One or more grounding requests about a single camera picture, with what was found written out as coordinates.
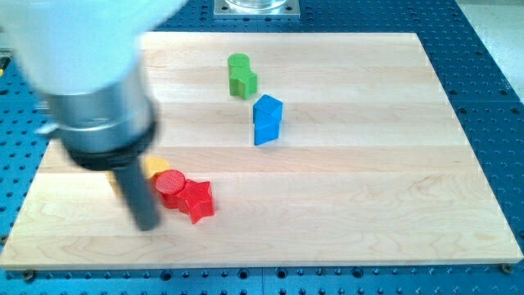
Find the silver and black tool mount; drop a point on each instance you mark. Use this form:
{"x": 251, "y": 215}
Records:
{"x": 109, "y": 128}

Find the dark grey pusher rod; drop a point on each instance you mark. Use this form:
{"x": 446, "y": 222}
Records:
{"x": 138, "y": 195}

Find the red cylinder block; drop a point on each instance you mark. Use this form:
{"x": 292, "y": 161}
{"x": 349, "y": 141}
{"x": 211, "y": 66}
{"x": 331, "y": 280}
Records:
{"x": 168, "y": 184}

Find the red star block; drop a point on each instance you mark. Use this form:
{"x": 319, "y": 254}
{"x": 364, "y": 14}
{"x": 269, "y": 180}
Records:
{"x": 196, "y": 200}

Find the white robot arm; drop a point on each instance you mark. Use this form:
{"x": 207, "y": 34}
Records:
{"x": 83, "y": 58}

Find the light wooden board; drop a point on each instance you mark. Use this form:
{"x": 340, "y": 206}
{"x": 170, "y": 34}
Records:
{"x": 371, "y": 167}

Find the yellow block behind rod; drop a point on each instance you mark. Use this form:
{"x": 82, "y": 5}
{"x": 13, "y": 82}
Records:
{"x": 110, "y": 176}

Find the green star block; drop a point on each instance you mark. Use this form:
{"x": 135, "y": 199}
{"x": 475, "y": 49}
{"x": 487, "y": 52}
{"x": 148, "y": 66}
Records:
{"x": 242, "y": 83}

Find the blue slanted block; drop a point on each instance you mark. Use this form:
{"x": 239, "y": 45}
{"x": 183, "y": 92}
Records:
{"x": 266, "y": 131}

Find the green cylinder block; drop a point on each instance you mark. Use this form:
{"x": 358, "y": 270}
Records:
{"x": 237, "y": 62}

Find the blue cube block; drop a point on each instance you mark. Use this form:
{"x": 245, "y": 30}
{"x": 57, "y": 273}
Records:
{"x": 267, "y": 108}

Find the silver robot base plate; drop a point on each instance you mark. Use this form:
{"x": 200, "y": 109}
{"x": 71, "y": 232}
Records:
{"x": 256, "y": 8}

